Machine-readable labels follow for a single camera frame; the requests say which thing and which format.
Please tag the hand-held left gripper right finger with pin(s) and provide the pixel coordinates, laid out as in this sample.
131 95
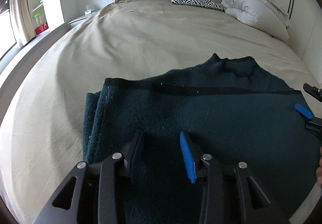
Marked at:
187 157

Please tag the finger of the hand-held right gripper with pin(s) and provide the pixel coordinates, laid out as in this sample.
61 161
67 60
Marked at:
313 91
303 110

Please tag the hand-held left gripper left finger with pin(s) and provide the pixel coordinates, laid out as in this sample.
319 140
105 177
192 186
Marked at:
135 157

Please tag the dark green knit sweater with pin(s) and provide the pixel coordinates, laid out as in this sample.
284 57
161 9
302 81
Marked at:
213 113

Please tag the person's right hand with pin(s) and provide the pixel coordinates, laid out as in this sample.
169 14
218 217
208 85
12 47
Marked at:
319 175

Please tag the white wardrobe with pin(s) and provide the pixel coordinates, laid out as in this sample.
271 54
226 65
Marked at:
301 7

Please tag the white folded duvet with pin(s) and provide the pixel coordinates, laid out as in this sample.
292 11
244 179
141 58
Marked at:
254 10

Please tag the bed with beige sheet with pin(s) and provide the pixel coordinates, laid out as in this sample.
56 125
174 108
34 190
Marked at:
125 50

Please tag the zebra print pillow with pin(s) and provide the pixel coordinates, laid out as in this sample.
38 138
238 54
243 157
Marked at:
196 2

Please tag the white nightstand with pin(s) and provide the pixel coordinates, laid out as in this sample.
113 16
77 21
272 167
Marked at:
79 20

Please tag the tissue box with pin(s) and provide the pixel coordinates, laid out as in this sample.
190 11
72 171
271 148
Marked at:
89 10

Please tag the red box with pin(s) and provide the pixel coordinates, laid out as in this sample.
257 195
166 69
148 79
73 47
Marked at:
40 29

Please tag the green plastic container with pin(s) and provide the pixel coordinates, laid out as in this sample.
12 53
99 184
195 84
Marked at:
37 19

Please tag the window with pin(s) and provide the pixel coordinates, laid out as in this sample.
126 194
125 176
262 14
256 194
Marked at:
6 35

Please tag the beige curtain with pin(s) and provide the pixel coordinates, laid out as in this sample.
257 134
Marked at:
21 17

